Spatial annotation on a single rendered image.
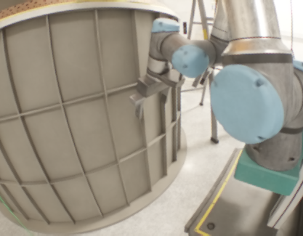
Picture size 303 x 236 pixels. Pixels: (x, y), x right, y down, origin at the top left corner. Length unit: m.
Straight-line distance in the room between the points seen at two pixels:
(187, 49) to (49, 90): 0.55
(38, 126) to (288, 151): 0.85
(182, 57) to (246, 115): 0.20
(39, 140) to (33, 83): 0.26
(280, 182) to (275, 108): 0.24
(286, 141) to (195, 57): 0.26
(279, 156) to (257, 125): 0.18
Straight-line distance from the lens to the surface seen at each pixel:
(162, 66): 0.50
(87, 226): 1.17
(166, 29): 0.46
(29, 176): 1.00
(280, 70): 0.24
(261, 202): 0.89
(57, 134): 0.80
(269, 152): 0.40
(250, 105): 0.23
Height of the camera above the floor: 0.97
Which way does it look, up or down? 25 degrees down
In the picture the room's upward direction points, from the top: 4 degrees counter-clockwise
